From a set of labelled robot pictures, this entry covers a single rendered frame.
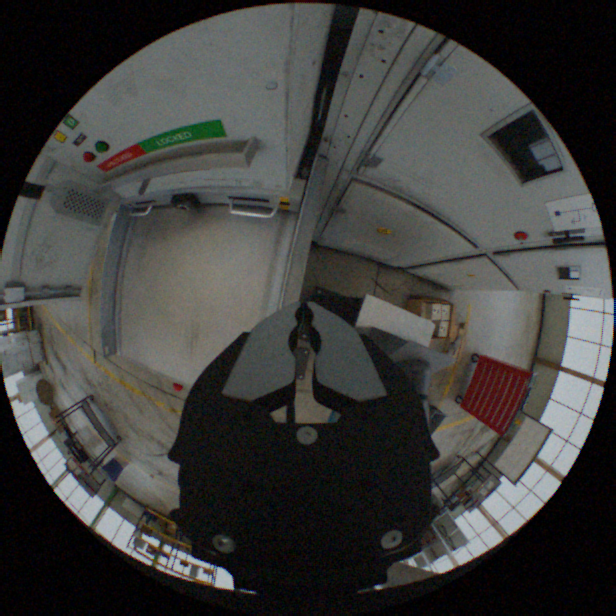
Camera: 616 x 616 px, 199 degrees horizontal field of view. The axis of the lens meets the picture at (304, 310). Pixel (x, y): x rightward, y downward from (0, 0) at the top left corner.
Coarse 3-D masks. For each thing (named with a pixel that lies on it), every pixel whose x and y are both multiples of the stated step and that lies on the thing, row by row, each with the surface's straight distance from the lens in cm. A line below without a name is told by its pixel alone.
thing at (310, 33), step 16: (304, 16) 22; (320, 16) 30; (304, 32) 23; (320, 32) 32; (304, 48) 24; (320, 48) 36; (304, 64) 25; (320, 64) 40; (304, 80) 28; (304, 96) 30; (320, 96) 58; (288, 112) 23; (304, 112) 34; (288, 128) 25; (304, 128) 39; (288, 144) 26; (304, 144) 45; (288, 160) 29; (288, 176) 32
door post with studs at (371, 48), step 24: (360, 24) 39; (384, 24) 38; (408, 24) 39; (360, 48) 39; (384, 48) 38; (360, 72) 40; (384, 72) 39; (336, 96) 42; (360, 96) 42; (336, 120) 46; (360, 120) 45; (336, 144) 50; (336, 168) 57
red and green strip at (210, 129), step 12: (216, 120) 27; (168, 132) 32; (180, 132) 31; (192, 132) 30; (204, 132) 29; (216, 132) 28; (144, 144) 36; (156, 144) 35; (168, 144) 34; (120, 156) 43; (132, 156) 41; (108, 168) 49
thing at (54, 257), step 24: (48, 168) 75; (24, 216) 78; (48, 216) 80; (24, 240) 81; (48, 240) 84; (72, 240) 86; (96, 240) 90; (0, 264) 87; (24, 264) 86; (48, 264) 88; (72, 264) 91; (0, 288) 91; (24, 288) 91; (48, 288) 91; (72, 288) 94
